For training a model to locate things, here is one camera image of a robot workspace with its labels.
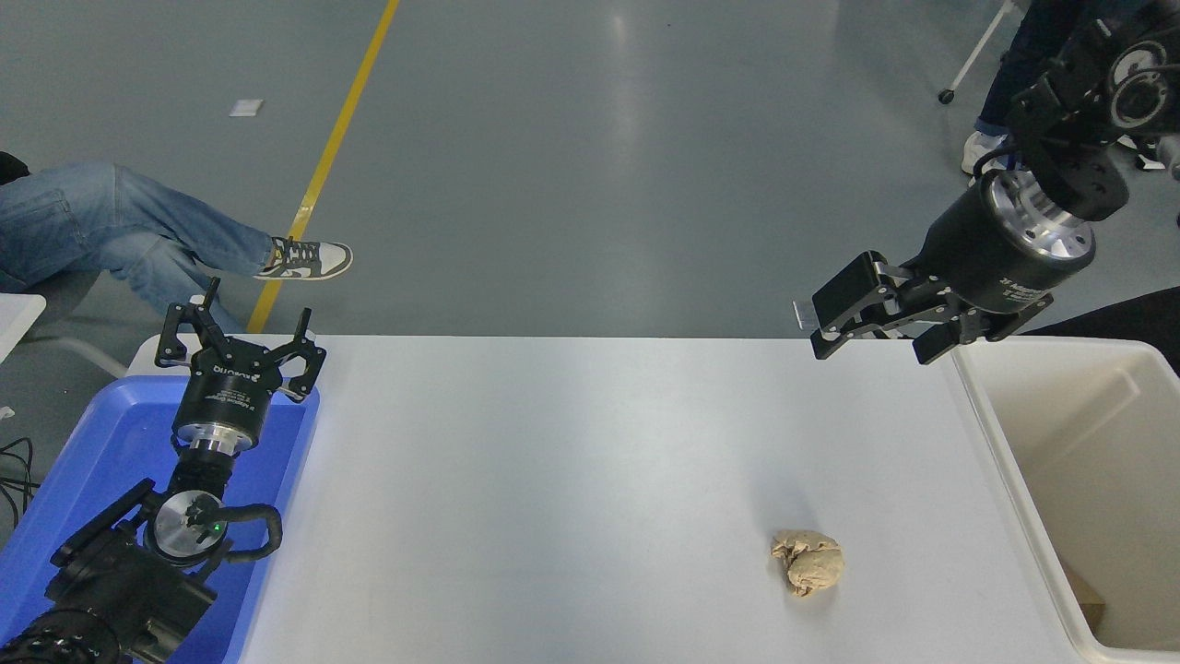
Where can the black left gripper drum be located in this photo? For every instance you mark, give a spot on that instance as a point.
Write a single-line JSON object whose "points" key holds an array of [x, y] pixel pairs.
{"points": [[226, 392]]}

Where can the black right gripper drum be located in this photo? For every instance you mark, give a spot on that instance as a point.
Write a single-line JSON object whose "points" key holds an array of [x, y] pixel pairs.
{"points": [[977, 254]]}

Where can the tan paper ball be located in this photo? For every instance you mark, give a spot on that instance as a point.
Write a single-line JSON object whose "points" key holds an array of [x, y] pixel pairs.
{"points": [[811, 563]]}

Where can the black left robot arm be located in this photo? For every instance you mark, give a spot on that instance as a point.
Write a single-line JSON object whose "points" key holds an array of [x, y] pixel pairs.
{"points": [[120, 581]]}

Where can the silver floor plate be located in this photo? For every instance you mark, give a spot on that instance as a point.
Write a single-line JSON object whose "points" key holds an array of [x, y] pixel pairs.
{"points": [[802, 315]]}

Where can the person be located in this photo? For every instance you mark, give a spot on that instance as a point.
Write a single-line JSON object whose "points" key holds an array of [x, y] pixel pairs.
{"points": [[985, 152], [92, 212]]}

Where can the blue plastic tray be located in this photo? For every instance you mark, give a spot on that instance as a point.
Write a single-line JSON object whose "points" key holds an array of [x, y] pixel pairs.
{"points": [[111, 443]]}

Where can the black bulky object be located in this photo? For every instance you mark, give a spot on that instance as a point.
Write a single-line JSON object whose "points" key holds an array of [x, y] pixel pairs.
{"points": [[1125, 318]]}

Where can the white side table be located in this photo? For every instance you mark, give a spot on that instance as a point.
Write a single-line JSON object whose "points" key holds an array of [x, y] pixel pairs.
{"points": [[17, 318]]}

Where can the large pale plastic bin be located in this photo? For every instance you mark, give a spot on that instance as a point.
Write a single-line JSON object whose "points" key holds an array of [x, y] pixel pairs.
{"points": [[1088, 443]]}

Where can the white frame leg with caster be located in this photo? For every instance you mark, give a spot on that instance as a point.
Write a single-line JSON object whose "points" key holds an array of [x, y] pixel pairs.
{"points": [[947, 95]]}

